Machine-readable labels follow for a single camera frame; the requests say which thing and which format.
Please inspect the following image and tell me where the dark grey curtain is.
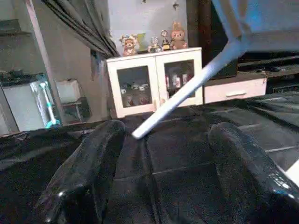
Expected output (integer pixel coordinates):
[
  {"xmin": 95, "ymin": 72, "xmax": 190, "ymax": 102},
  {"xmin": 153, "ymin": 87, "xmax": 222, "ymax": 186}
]
[{"xmin": 41, "ymin": 0, "xmax": 120, "ymax": 59}]

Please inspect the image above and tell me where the plush toy figure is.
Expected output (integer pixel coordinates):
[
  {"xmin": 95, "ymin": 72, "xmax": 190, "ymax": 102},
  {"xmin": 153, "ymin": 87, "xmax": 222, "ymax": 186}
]
[
  {"xmin": 169, "ymin": 22, "xmax": 189, "ymax": 50},
  {"xmin": 121, "ymin": 34, "xmax": 140, "ymax": 57}
]

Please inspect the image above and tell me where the white glass-door cabinet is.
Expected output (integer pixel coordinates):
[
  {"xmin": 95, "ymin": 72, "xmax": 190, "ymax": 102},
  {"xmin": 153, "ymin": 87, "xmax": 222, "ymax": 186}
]
[{"xmin": 107, "ymin": 47, "xmax": 204, "ymax": 119}]

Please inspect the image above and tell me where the black work mat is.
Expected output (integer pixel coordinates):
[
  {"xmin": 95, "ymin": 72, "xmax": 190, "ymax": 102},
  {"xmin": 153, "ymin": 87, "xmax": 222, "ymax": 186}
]
[{"xmin": 0, "ymin": 91, "xmax": 299, "ymax": 224}]

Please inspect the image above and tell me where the black flat screen television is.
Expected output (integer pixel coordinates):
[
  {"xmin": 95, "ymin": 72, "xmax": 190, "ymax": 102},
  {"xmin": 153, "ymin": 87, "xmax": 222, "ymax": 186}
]
[{"xmin": 236, "ymin": 49, "xmax": 299, "ymax": 71}]

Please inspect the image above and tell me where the dark tall loudspeaker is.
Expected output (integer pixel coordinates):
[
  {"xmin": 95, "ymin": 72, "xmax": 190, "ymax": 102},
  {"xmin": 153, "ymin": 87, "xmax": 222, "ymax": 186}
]
[{"xmin": 199, "ymin": 0, "xmax": 239, "ymax": 79}]

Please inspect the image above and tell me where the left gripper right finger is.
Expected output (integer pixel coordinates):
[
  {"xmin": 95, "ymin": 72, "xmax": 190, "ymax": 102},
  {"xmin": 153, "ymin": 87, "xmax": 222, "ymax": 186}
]
[{"xmin": 208, "ymin": 122, "xmax": 299, "ymax": 224}]

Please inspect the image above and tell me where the white flat board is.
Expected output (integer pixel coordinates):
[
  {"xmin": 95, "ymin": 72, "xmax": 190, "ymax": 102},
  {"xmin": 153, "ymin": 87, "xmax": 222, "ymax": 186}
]
[{"xmin": 286, "ymin": 159, "xmax": 299, "ymax": 188}]

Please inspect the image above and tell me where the white plastic table leg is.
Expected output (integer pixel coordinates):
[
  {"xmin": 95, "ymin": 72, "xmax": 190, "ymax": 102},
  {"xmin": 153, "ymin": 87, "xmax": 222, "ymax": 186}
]
[{"xmin": 132, "ymin": 40, "xmax": 246, "ymax": 140}]

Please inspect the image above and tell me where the white drawer unit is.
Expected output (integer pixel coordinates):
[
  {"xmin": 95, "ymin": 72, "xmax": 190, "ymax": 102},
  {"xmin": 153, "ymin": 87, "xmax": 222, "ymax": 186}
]
[{"xmin": 204, "ymin": 77, "xmax": 268, "ymax": 105}]

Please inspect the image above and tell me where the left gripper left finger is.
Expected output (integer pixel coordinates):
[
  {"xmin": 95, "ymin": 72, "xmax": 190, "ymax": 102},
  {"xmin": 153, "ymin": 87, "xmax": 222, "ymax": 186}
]
[{"xmin": 35, "ymin": 120, "xmax": 126, "ymax": 224}]

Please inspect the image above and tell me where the white plastic table top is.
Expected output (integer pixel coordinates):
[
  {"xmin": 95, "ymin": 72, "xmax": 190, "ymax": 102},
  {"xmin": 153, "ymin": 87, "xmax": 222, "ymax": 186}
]
[{"xmin": 213, "ymin": 0, "xmax": 299, "ymax": 54}]

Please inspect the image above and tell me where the gold trophy figure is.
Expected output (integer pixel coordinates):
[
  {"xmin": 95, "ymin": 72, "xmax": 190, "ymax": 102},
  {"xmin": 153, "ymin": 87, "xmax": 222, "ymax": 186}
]
[
  {"xmin": 148, "ymin": 37, "xmax": 162, "ymax": 53},
  {"xmin": 161, "ymin": 29, "xmax": 171, "ymax": 51}
]

